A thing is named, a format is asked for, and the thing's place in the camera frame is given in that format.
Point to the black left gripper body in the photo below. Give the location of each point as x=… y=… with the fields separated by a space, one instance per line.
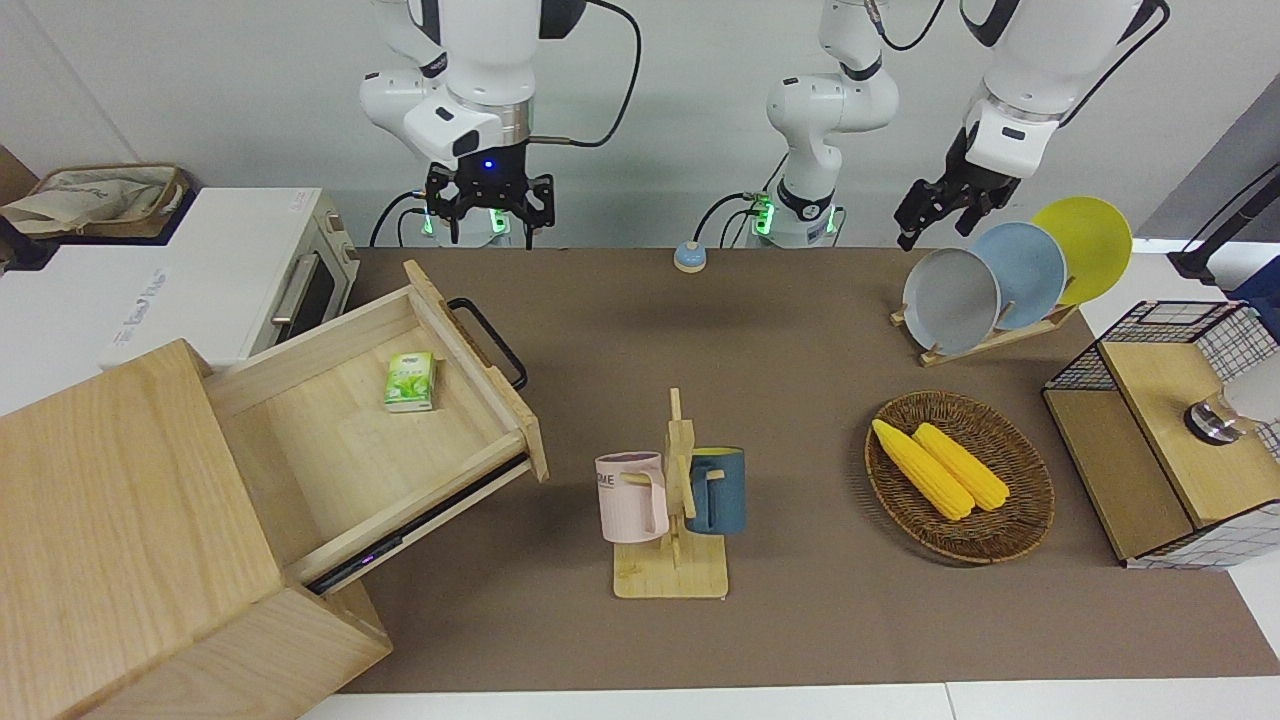
x=975 y=175

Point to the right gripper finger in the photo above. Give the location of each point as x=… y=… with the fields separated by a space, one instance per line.
x=538 y=205
x=445 y=200

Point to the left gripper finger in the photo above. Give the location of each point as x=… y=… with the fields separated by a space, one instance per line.
x=972 y=212
x=918 y=210

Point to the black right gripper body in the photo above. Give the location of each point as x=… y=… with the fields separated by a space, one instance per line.
x=488 y=178

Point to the light wooden drawer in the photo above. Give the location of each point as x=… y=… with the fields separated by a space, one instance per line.
x=350 y=440

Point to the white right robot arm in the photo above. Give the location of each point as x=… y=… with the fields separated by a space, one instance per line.
x=480 y=60

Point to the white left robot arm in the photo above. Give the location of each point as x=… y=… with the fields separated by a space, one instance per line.
x=830 y=100

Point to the light blue plate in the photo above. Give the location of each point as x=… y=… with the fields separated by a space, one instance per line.
x=1030 y=270

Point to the grey plate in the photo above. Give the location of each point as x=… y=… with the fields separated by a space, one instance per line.
x=945 y=300

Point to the yellow plate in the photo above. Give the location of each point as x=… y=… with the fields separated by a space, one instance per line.
x=1095 y=240

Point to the wooden plate rack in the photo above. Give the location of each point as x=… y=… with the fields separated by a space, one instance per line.
x=990 y=345

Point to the blue service bell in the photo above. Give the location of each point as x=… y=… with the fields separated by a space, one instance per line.
x=690 y=258

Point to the brown table mat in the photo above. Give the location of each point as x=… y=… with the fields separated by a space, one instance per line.
x=800 y=330

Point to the green tissue pack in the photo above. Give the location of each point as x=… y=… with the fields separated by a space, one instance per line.
x=410 y=385

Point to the yellow corn cob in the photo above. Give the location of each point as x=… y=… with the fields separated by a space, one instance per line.
x=965 y=465
x=925 y=470

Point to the white toaster oven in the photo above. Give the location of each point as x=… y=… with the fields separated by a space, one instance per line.
x=200 y=280

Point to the wooden shelf board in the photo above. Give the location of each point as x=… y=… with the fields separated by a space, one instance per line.
x=1160 y=440
x=1110 y=470

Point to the dark blue fabric item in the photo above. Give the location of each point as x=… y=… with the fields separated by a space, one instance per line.
x=1262 y=295

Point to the pink mug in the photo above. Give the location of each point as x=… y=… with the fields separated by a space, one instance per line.
x=625 y=500

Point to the brown wicker basket tray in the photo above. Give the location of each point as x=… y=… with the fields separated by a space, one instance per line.
x=1010 y=530

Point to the teal mug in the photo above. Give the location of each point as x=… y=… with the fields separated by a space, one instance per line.
x=725 y=490

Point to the white cylinder bottle clear base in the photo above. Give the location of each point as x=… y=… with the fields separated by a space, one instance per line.
x=1260 y=395

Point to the woven basket with cloth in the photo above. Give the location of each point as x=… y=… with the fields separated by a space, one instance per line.
x=90 y=195

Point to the wooden mug tree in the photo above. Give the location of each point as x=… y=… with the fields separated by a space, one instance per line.
x=670 y=575

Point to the light wooden cabinet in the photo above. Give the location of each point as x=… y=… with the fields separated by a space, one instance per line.
x=120 y=520

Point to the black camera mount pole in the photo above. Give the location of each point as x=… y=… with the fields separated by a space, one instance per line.
x=1230 y=215

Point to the black drawer slide rail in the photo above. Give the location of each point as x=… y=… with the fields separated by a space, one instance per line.
x=400 y=536

